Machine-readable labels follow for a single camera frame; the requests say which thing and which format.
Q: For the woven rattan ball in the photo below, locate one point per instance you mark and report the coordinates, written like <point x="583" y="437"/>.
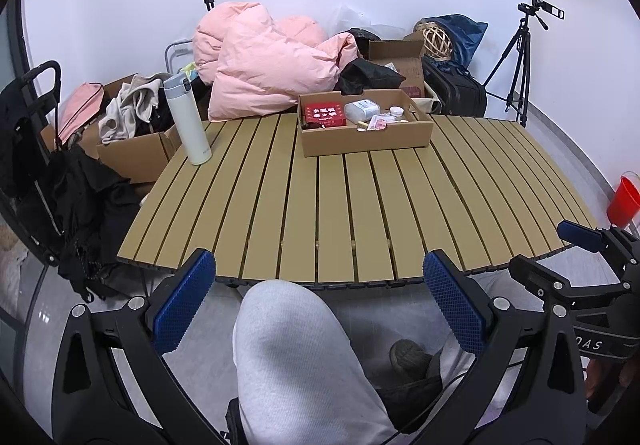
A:
<point x="437" y="41"/>

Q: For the pink bag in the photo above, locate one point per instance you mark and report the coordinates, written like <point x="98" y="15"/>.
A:
<point x="80" y="112"/>

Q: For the black suitcase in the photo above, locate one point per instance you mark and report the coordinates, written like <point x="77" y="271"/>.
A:
<point x="457" y="87"/>

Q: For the white metal frame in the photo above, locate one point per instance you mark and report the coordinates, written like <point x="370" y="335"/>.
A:
<point x="175" y="52"/>

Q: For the blue bag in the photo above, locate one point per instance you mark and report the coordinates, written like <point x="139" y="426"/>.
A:
<point x="467" y="37"/>

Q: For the red patterned box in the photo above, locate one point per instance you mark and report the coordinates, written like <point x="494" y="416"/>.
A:
<point x="325" y="115"/>

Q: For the shallow cardboard tray box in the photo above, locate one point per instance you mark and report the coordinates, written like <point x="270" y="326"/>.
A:
<point x="365" y="140"/>

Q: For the black cloth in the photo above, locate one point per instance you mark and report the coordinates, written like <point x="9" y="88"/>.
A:
<point x="367" y="77"/>

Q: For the beige clothing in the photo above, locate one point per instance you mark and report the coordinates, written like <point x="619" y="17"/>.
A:
<point x="127" y="107"/>

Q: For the pink duvet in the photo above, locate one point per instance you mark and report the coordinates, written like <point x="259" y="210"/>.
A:
<point x="265" y="70"/>

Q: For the open cardboard box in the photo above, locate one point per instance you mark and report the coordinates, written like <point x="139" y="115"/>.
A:
<point x="400" y="52"/>

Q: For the white tissue pack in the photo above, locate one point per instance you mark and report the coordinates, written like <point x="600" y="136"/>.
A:
<point x="361" y="109"/>

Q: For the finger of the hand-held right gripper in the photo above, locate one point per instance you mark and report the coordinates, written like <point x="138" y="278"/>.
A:
<point x="545" y="282"/>
<point x="582" y="234"/>

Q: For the black tripod with camera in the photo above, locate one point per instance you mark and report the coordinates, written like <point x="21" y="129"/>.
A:
<point x="520" y="60"/>

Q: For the pink notebook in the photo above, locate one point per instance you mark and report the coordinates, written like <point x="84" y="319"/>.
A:
<point x="377" y="125"/>

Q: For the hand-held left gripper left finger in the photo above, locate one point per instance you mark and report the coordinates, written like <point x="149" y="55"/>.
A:
<point x="185" y="300"/>

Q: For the clear plastic bag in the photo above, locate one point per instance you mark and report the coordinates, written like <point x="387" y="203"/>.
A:
<point x="347" y="20"/>

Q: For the cardboard box with clothes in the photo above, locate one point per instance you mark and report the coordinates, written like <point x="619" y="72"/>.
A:
<point x="132" y="160"/>

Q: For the person's right hand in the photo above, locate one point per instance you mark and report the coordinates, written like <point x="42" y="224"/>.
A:
<point x="595" y="377"/>

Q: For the dark shoe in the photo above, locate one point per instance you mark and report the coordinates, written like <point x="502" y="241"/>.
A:
<point x="410" y="357"/>

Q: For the red bucket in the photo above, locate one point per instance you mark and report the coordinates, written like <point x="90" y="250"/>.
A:
<point x="625" y="202"/>

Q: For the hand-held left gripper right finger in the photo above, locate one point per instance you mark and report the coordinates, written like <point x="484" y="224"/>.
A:
<point x="455" y="305"/>

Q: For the black folding cart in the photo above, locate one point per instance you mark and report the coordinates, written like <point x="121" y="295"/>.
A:
<point x="25" y="125"/>

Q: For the white thermos bottle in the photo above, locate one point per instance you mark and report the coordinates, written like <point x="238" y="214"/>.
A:
<point x="190" y="125"/>

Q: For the black jacket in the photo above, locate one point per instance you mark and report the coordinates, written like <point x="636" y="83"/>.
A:
<point x="95" y="215"/>

